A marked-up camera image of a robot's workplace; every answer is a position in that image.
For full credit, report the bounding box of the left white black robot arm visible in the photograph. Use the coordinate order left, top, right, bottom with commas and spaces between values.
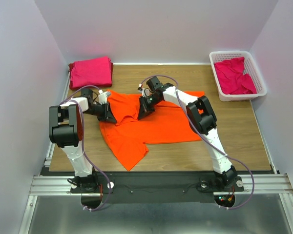
49, 86, 117, 193

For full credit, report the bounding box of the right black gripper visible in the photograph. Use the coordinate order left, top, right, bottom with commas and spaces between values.
137, 94, 161, 120

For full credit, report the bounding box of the pink plastic basket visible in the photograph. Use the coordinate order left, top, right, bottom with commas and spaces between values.
209, 51, 267, 101

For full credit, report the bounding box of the aluminium frame rail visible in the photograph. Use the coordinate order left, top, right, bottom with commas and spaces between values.
20, 65, 293, 234

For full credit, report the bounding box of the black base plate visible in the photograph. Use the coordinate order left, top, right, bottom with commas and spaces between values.
39, 171, 245, 204

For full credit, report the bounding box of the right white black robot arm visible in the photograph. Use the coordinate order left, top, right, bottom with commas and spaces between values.
138, 76, 238, 190

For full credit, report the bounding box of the crumpled pink t shirt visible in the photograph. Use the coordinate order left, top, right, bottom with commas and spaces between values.
214, 57, 257, 95

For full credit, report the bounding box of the orange t shirt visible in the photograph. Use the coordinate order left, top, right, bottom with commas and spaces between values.
99, 91, 201, 171

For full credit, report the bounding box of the folded dark red t shirt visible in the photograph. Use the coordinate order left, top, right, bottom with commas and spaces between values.
68, 62, 114, 90

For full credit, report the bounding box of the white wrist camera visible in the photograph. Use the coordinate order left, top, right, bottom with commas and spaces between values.
98, 90, 111, 105
138, 83, 152, 98

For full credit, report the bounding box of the folded pink t shirt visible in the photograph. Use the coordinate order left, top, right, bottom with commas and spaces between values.
71, 56, 111, 88

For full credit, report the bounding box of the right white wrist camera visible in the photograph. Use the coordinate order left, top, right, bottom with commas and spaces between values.
138, 83, 152, 98

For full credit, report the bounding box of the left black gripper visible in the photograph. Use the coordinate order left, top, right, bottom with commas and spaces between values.
83, 101, 117, 123

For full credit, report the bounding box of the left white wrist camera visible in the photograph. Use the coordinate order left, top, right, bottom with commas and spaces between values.
98, 90, 111, 105

